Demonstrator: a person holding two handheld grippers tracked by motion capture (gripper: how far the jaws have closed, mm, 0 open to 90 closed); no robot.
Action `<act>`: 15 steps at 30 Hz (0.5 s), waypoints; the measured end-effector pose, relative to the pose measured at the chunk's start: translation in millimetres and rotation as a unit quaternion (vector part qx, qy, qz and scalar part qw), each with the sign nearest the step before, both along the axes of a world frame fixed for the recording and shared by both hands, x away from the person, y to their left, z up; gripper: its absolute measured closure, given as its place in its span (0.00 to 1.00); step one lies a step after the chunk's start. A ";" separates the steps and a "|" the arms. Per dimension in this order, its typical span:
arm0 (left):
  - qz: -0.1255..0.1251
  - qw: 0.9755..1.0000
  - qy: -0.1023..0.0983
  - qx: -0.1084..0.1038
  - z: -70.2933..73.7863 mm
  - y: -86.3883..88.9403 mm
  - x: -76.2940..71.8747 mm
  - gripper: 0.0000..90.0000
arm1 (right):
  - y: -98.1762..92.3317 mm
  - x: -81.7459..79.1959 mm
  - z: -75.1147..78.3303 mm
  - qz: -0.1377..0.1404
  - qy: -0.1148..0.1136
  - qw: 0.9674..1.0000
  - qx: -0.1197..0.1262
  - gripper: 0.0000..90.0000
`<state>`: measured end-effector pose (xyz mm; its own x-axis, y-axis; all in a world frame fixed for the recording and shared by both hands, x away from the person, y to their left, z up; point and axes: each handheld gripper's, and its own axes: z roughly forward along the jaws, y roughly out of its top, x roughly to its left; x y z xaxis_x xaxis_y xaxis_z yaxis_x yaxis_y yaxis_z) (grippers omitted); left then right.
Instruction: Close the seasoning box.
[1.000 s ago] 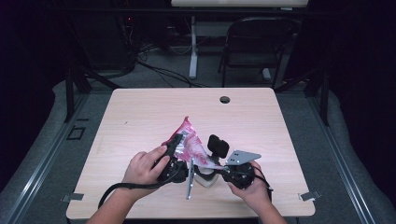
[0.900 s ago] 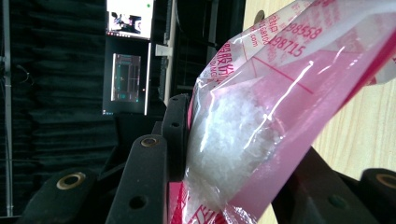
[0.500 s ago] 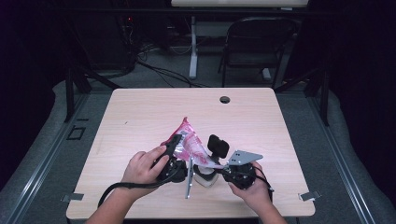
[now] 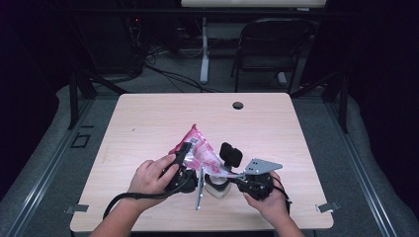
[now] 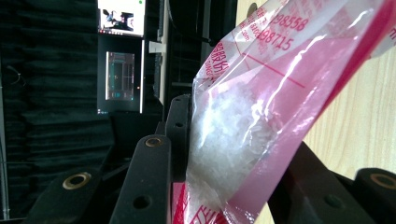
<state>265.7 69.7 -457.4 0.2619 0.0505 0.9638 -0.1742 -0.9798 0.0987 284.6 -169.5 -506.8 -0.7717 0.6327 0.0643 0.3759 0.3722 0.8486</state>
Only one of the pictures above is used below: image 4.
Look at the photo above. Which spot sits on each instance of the pink plastic bag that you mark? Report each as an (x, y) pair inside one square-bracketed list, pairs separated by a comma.
[(204, 153)]

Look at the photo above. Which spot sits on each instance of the dark computer tower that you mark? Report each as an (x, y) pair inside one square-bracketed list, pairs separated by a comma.
[(115, 46)]

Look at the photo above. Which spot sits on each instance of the person's left hand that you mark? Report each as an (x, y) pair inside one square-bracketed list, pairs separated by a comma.
[(148, 179)]

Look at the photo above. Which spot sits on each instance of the grey metal table bracket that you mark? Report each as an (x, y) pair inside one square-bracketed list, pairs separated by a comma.
[(77, 208), (327, 207)]

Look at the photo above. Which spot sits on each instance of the white desk leg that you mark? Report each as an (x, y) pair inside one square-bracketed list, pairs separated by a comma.
[(205, 59)]

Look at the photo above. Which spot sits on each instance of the black folding chair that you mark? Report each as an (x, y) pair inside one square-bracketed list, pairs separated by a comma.
[(273, 49)]

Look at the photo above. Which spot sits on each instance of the clear container with black lid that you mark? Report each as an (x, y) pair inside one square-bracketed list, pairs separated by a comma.
[(230, 154)]

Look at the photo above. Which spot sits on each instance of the black metal stand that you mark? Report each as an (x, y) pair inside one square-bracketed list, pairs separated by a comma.
[(74, 98), (343, 102)]

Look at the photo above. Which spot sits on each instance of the white desk top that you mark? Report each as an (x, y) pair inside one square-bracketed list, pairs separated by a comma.
[(253, 3)]

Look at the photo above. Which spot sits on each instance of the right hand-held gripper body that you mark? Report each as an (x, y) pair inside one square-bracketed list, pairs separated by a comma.
[(257, 186)]

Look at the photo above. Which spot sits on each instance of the white desk foot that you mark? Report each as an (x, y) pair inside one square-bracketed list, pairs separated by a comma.
[(282, 79)]

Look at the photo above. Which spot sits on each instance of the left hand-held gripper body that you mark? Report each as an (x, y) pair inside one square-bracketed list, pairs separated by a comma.
[(184, 181)]

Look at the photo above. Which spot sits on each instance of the person's right hand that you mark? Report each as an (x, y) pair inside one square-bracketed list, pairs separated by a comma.
[(273, 207)]

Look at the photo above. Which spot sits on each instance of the aluminium floor rail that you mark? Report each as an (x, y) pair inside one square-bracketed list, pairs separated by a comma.
[(362, 177), (42, 177)]

